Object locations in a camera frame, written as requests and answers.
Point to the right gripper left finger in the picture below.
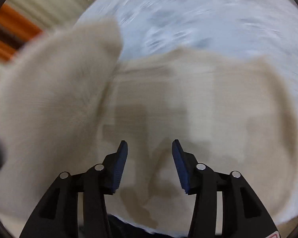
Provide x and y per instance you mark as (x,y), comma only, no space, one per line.
(56,214)

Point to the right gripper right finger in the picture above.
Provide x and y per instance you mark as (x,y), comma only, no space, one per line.
(244,215)

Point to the blue butterfly bed cover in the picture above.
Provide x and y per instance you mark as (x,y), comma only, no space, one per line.
(201,17)

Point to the cream curtain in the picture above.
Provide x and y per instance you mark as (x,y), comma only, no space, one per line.
(47,5)

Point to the beige knit sweater black hearts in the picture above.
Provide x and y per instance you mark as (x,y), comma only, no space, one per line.
(67,100)

